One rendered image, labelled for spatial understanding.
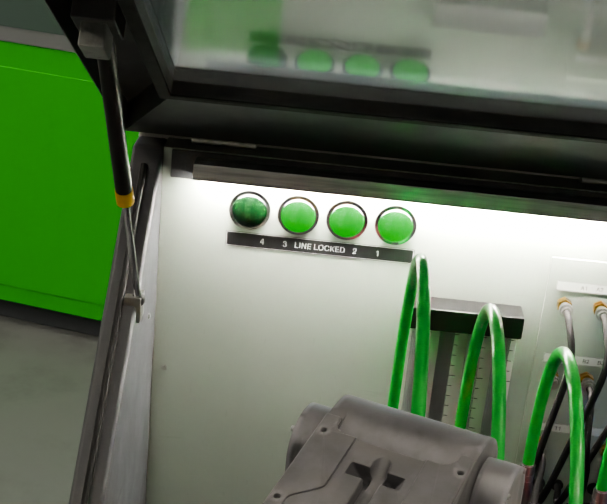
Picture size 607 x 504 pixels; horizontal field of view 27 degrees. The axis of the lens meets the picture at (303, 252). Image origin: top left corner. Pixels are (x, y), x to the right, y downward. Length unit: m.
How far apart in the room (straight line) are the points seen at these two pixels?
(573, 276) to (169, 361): 0.53
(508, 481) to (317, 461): 0.09
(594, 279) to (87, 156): 2.64
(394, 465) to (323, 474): 0.03
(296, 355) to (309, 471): 1.05
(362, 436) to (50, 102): 3.48
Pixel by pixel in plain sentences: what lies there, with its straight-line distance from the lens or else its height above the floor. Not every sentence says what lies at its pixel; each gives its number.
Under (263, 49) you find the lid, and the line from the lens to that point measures 1.22.
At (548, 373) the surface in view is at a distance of 1.42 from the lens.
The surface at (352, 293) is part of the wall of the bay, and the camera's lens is 1.58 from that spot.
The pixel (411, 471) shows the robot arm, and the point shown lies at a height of 1.62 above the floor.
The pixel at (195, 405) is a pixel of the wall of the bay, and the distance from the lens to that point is 1.67.
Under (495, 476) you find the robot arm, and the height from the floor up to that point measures 1.62.
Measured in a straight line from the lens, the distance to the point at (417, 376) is 1.18.
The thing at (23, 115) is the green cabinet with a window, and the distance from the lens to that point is 4.09.
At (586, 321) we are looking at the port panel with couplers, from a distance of 1.61.
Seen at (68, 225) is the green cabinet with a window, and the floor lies 0.40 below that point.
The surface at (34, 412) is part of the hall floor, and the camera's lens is 3.85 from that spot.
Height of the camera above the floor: 1.92
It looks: 22 degrees down
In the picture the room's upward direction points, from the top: 6 degrees clockwise
